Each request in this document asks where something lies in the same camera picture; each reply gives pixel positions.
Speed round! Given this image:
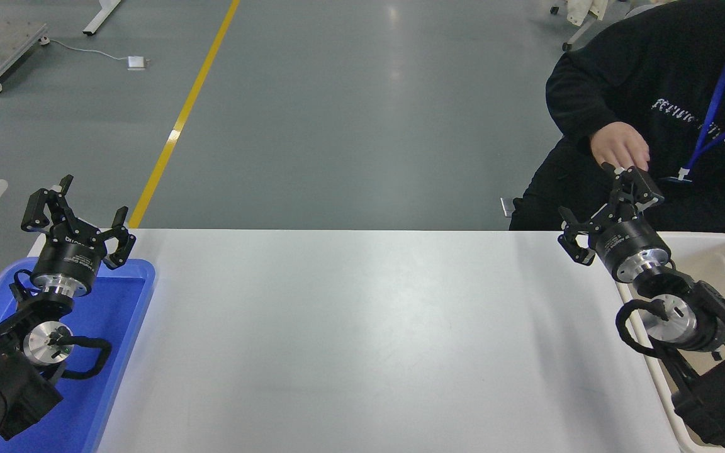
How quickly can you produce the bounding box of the grey platform cart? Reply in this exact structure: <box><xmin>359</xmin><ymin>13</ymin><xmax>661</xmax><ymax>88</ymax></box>
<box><xmin>0</xmin><ymin>19</ymin><xmax>50</xmax><ymax>95</ymax></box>

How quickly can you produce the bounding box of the person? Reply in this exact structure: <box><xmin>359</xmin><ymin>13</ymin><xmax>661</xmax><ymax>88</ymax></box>
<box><xmin>509</xmin><ymin>0</ymin><xmax>725</xmax><ymax>246</ymax></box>

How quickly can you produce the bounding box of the large pale plastic bin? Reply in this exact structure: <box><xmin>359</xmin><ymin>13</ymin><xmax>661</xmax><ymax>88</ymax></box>
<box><xmin>600</xmin><ymin>232</ymin><xmax>725</xmax><ymax>453</ymax></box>

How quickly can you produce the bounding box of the blue plastic tray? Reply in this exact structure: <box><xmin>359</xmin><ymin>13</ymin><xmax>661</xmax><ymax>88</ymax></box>
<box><xmin>0</xmin><ymin>257</ymin><xmax>157</xmax><ymax>453</ymax></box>

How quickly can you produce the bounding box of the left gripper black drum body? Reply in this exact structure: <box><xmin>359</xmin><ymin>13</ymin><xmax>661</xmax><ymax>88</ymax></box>
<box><xmin>34</xmin><ymin>231</ymin><xmax>109</xmax><ymax>282</ymax></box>

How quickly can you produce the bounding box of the person's right hand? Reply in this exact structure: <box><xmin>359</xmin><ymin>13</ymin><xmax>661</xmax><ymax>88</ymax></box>
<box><xmin>590</xmin><ymin>121</ymin><xmax>651</xmax><ymax>174</ymax></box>

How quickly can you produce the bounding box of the white-framed rolling chair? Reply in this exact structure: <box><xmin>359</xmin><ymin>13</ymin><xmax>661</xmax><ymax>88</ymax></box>
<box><xmin>550</xmin><ymin>0</ymin><xmax>609</xmax><ymax>52</ymax></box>

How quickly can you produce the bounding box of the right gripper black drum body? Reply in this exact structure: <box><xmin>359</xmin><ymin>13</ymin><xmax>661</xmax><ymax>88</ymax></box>
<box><xmin>594</xmin><ymin>217</ymin><xmax>672</xmax><ymax>281</ymax></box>

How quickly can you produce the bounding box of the white desk foot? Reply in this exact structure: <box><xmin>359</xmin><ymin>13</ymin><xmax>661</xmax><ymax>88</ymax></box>
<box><xmin>84</xmin><ymin>0</ymin><xmax>125</xmax><ymax>36</ymax></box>

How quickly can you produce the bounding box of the cream padded coat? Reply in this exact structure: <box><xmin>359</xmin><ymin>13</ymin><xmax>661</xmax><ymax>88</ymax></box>
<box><xmin>565</xmin><ymin>0</ymin><xmax>610</xmax><ymax>26</ymax></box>

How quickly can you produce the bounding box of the white floor cable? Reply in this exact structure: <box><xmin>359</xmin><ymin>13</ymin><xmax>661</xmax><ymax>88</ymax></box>
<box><xmin>50</xmin><ymin>39</ymin><xmax>130</xmax><ymax>64</ymax></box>

